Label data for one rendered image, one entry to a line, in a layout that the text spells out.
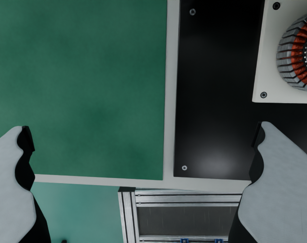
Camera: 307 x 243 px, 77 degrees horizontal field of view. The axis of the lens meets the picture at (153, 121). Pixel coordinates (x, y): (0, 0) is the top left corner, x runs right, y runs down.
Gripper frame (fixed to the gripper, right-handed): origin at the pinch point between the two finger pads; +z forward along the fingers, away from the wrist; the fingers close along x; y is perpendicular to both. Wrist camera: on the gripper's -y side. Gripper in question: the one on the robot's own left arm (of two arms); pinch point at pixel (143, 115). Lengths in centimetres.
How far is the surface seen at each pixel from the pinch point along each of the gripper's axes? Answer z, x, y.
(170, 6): 26.7, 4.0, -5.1
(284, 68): 16.8, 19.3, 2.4
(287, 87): 17.8, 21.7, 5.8
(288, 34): 18.2, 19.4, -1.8
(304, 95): 17.2, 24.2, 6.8
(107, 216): 68, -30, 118
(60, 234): 66, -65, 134
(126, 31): 26.0, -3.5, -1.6
